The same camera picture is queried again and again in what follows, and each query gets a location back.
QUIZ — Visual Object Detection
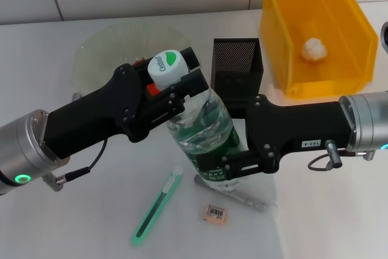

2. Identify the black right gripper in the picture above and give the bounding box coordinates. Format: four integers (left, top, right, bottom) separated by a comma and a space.
196, 93, 356, 181

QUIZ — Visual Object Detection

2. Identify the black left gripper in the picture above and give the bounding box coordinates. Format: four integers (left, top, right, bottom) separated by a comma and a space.
41, 62, 153, 160

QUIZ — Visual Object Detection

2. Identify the clear green-label water bottle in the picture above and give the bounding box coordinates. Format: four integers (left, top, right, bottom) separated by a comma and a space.
147, 49, 243, 192

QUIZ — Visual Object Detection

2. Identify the red-orange plastic orange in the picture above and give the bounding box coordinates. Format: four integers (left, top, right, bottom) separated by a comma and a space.
132, 58, 161, 97

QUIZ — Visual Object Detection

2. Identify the green utility knife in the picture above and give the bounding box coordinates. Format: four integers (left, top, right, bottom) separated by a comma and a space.
130, 166, 184, 247

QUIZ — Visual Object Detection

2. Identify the white paper ball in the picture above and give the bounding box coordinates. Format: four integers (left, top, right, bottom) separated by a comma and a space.
301, 37, 329, 62

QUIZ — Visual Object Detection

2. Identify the black mesh pen holder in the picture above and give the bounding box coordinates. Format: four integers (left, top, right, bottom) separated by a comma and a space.
210, 38, 265, 119

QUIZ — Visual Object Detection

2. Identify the grey marker pen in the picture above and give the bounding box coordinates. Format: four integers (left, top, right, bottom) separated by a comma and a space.
193, 175, 270, 212

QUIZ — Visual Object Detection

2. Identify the green glass fruit plate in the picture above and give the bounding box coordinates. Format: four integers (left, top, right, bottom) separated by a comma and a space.
71, 21, 195, 90

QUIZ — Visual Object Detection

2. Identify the beige eraser with barcode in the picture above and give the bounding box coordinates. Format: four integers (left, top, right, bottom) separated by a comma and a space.
201, 202, 228, 228

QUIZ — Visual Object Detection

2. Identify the yellow plastic bin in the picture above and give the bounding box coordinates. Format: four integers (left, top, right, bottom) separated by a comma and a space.
259, 0, 380, 99

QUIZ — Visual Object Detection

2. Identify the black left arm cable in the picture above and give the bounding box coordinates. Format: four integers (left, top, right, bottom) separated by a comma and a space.
55, 138, 107, 183

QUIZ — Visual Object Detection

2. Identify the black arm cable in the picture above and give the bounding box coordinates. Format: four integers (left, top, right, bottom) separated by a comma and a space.
55, 138, 107, 183
307, 149, 374, 172

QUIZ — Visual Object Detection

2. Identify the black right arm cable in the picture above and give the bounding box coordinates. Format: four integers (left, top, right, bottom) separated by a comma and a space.
307, 149, 374, 172

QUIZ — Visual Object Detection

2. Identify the right wrist camera housing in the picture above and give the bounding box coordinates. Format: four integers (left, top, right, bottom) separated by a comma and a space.
380, 21, 388, 56

